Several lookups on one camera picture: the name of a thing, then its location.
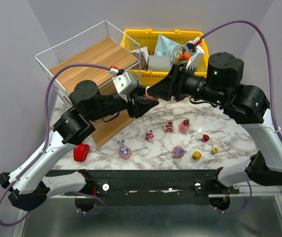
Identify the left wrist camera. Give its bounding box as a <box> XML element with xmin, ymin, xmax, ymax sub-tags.
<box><xmin>112</xmin><ymin>72</ymin><xmax>137</xmax><ymax>95</ymax></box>

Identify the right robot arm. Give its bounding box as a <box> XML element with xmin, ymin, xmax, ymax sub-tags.
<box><xmin>147</xmin><ymin>52</ymin><xmax>282</xmax><ymax>187</ymax></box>

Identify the red bear toy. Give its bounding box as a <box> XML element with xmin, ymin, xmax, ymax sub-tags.
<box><xmin>145</xmin><ymin>129</ymin><xmax>154</xmax><ymax>141</ymax></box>

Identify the light blue snack bag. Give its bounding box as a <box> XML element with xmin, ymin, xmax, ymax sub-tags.
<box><xmin>154</xmin><ymin>34</ymin><xmax>183</xmax><ymax>63</ymax></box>

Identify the small yellow minion toy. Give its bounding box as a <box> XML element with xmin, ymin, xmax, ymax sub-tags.
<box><xmin>211</xmin><ymin>147</ymin><xmax>219</xmax><ymax>155</ymax></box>

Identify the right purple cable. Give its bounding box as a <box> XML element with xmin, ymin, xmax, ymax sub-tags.
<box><xmin>195</xmin><ymin>20</ymin><xmax>282</xmax><ymax>214</ymax></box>

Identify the brown round container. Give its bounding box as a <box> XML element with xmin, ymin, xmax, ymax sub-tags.
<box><xmin>140</xmin><ymin>54</ymin><xmax>147</xmax><ymax>71</ymax></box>

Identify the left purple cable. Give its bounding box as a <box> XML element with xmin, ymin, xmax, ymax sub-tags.
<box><xmin>0</xmin><ymin>63</ymin><xmax>119</xmax><ymax>227</ymax></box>

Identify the small red apple toy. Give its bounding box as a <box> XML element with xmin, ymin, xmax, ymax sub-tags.
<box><xmin>201</xmin><ymin>134</ymin><xmax>210</xmax><ymax>142</ymax></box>

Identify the yellow duck toy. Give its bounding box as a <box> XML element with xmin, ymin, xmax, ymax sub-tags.
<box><xmin>192</xmin><ymin>151</ymin><xmax>202</xmax><ymax>160</ymax></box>

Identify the red bell pepper toy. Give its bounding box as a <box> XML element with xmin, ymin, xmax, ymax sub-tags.
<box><xmin>73</xmin><ymin>144</ymin><xmax>90</xmax><ymax>162</ymax></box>

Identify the purple cable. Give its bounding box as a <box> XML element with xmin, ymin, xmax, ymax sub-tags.
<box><xmin>0</xmin><ymin>63</ymin><xmax>119</xmax><ymax>227</ymax></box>
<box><xmin>195</xmin><ymin>20</ymin><xmax>282</xmax><ymax>214</ymax></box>

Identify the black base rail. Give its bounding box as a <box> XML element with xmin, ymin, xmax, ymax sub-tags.
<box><xmin>81</xmin><ymin>169</ymin><xmax>238</xmax><ymax>206</ymax></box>

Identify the purple pink donut toy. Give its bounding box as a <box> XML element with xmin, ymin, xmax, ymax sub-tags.
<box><xmin>172</xmin><ymin>146</ymin><xmax>187</xmax><ymax>158</ymax></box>

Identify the grey box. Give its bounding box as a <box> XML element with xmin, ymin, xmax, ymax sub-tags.
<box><xmin>147</xmin><ymin>55</ymin><xmax>172</xmax><ymax>72</ymax></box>

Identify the purple bunny sundae toy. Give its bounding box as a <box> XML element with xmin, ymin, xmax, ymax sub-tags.
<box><xmin>145</xmin><ymin>86</ymin><xmax>159</xmax><ymax>101</ymax></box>

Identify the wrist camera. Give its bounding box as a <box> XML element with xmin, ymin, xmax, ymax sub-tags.
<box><xmin>112</xmin><ymin>72</ymin><xmax>137</xmax><ymax>95</ymax></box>
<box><xmin>184</xmin><ymin>37</ymin><xmax>205</xmax><ymax>71</ymax></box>

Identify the purple bunny donut toy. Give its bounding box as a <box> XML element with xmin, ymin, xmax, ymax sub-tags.
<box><xmin>117</xmin><ymin>140</ymin><xmax>132</xmax><ymax>159</ymax></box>

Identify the red strawberry cake toy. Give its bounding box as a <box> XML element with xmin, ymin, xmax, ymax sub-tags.
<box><xmin>165</xmin><ymin>120</ymin><xmax>174</xmax><ymax>133</ymax></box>

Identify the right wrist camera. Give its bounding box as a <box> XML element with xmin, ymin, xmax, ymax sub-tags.
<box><xmin>184</xmin><ymin>37</ymin><xmax>205</xmax><ymax>71</ymax></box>

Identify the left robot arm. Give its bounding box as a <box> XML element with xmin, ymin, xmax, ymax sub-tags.
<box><xmin>0</xmin><ymin>80</ymin><xmax>159</xmax><ymax>211</ymax></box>

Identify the white wire wooden shelf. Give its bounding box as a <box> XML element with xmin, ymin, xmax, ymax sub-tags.
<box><xmin>35</xmin><ymin>20</ymin><xmax>141</xmax><ymax>150</ymax></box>

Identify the pink strawberry donut toy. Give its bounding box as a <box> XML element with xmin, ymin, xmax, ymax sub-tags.
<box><xmin>178</xmin><ymin>118</ymin><xmax>191</xmax><ymax>133</ymax></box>

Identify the orange fruit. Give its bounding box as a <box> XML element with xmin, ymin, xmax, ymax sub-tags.
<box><xmin>182</xmin><ymin>50</ymin><xmax>191</xmax><ymax>61</ymax></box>

